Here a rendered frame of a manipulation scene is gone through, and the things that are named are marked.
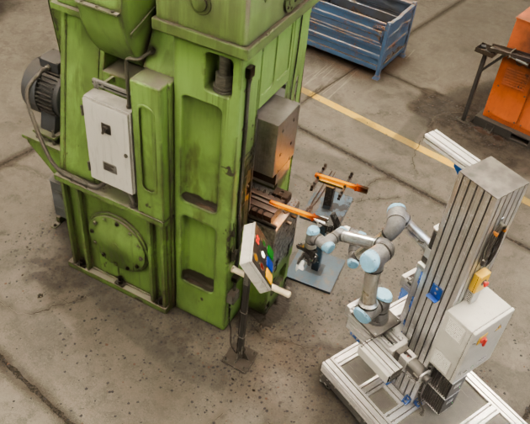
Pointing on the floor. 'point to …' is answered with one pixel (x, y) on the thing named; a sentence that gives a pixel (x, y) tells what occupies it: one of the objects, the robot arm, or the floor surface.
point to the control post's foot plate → (240, 358)
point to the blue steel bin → (363, 30)
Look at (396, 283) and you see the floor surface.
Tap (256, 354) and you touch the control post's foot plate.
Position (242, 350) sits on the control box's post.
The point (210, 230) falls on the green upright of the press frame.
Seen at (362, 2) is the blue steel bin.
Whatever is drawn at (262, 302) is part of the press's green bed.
